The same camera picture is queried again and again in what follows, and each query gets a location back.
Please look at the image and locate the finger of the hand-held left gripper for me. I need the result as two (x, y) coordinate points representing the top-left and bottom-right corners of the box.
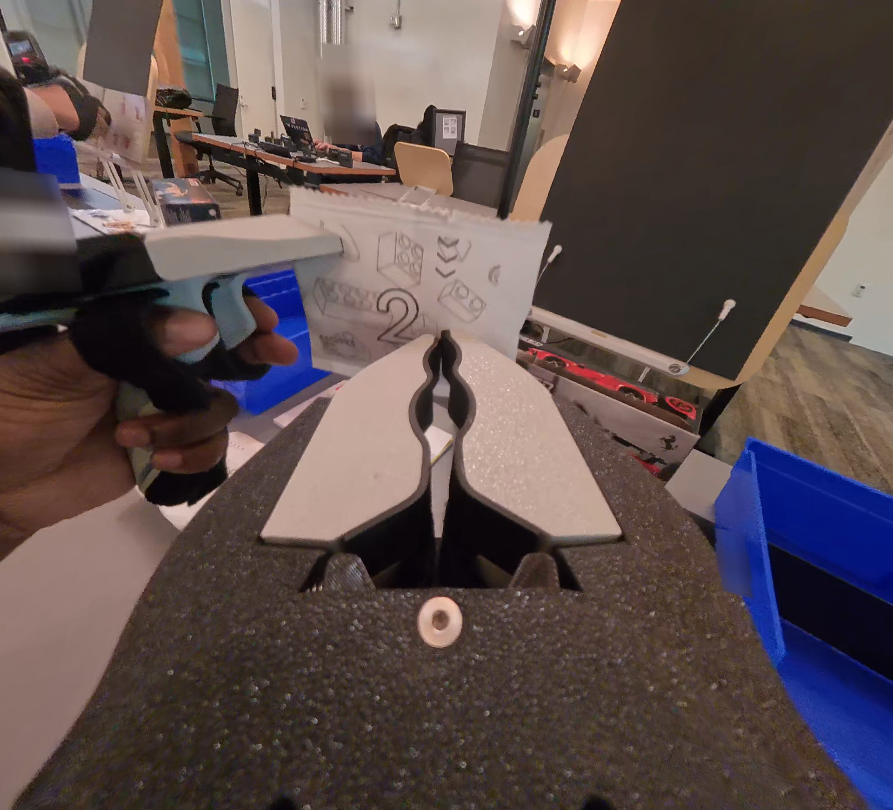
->
(143, 216), (347, 283)

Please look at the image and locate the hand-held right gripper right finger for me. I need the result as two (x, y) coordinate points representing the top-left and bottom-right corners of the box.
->
(438, 330), (623, 586)

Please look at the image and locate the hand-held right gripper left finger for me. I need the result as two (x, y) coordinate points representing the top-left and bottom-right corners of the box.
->
(260, 334), (440, 588)

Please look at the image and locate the printed paper bag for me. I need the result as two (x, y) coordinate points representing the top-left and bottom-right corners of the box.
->
(288, 186), (553, 382)

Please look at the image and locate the person's left hand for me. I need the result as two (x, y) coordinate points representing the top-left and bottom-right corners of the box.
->
(0, 297), (301, 560)

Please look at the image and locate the dark toy box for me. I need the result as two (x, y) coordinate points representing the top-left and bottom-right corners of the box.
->
(150, 177), (223, 226)

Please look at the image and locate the small blue storage bin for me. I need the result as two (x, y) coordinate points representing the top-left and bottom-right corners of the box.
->
(33, 133), (82, 186)

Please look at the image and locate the red car toy box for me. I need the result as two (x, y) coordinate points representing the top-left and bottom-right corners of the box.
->
(518, 306), (702, 476)

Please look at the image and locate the white sheet stand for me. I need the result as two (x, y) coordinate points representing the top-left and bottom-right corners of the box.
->
(103, 153), (167, 228)

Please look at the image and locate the row of black devices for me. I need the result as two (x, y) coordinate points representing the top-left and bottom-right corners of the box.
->
(244, 126), (358, 171)

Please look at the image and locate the wooden desk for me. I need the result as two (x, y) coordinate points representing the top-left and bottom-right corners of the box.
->
(190, 132), (399, 217)

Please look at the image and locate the black office chair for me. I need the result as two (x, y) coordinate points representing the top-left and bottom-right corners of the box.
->
(199, 83), (245, 197)

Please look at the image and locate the instruction sheet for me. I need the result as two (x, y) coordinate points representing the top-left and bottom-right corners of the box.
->
(87, 88), (156, 166)

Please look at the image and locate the white board pin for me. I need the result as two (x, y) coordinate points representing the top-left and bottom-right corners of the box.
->
(536, 244), (564, 298)
(686, 299), (738, 368)

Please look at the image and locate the beige chair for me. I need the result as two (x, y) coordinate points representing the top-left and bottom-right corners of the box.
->
(393, 141), (454, 197)

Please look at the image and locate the black jacket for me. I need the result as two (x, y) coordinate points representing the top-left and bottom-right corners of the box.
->
(382, 104), (439, 168)

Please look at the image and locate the black monitor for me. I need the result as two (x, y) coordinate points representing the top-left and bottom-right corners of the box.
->
(431, 108), (467, 157)

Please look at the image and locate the grey board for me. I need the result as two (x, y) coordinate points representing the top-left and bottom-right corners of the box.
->
(81, 0), (180, 98)

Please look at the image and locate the large blue storage bin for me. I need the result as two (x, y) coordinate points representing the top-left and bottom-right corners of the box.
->
(713, 437), (893, 810)

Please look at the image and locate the black pole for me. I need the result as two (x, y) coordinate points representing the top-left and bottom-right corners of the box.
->
(497, 0), (577, 219)

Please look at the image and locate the large black board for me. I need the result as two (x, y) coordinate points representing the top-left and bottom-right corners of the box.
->
(532, 0), (893, 384)

